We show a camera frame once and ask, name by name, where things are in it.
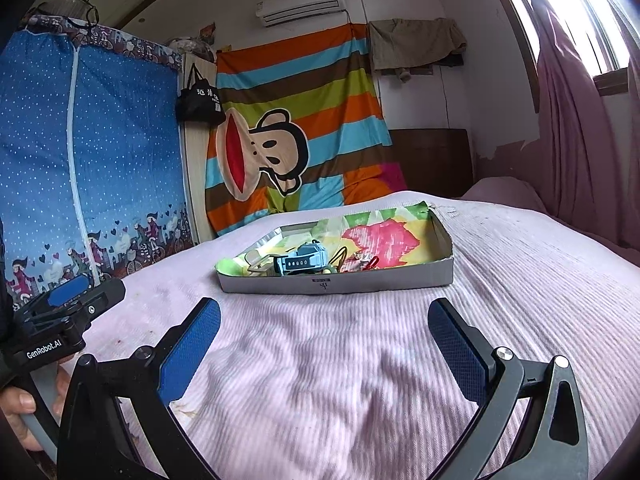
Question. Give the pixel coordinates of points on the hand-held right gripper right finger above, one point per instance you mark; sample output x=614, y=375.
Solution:
x=456, y=352

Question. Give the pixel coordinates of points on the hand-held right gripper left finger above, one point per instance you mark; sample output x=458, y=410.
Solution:
x=190, y=347

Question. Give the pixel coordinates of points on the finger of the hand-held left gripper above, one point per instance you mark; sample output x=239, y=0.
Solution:
x=102, y=297
x=72, y=290

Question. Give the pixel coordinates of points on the grey cardboard tray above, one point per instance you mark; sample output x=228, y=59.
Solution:
x=350, y=280

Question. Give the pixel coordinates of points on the blue wrist watch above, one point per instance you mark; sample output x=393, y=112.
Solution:
x=302, y=260

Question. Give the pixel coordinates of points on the person's left hand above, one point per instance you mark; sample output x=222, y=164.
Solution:
x=17, y=410

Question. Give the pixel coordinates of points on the blue dotted fabric wardrobe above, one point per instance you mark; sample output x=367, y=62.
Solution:
x=110, y=160

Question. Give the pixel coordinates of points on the colourful painted paper lining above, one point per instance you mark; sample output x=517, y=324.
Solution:
x=380, y=235

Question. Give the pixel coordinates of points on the beige wooden cabinet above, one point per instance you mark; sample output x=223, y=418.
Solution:
x=195, y=160

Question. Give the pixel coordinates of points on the brown wooden headboard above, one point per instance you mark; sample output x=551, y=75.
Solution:
x=435, y=160

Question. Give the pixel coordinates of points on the black tote bag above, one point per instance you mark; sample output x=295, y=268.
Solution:
x=200, y=102

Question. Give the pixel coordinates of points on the pink curtain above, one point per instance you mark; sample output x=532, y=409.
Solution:
x=580, y=135

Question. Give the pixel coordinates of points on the striped monkey print blanket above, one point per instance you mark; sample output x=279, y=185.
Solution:
x=320, y=110

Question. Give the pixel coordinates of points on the olive hanging cloth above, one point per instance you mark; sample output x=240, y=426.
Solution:
x=415, y=42

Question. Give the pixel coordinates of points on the white air conditioner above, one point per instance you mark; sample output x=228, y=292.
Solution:
x=300, y=5

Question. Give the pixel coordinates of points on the window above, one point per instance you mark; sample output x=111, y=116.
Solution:
x=595, y=20

